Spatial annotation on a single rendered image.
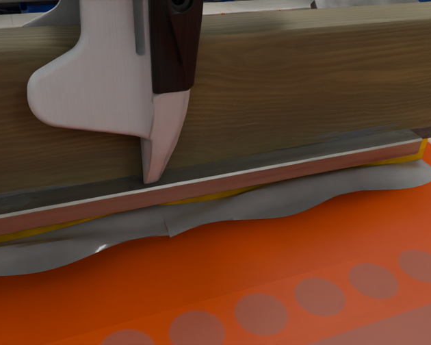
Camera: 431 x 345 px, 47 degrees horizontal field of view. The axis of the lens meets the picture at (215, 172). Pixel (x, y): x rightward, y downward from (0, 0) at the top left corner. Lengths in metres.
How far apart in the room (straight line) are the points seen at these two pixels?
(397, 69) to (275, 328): 0.15
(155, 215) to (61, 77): 0.10
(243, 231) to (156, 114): 0.09
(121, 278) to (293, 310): 0.08
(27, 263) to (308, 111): 0.15
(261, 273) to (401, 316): 0.06
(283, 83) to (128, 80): 0.08
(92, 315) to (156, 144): 0.08
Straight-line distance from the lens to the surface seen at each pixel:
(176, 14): 0.17
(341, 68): 0.26
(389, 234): 0.28
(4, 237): 0.26
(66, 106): 0.19
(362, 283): 0.25
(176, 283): 0.23
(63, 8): 0.24
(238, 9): 0.51
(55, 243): 0.25
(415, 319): 0.24
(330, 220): 0.28
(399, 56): 0.28
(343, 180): 0.30
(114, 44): 0.19
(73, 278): 0.24
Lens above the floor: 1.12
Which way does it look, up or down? 33 degrees down
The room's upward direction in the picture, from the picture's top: 3 degrees clockwise
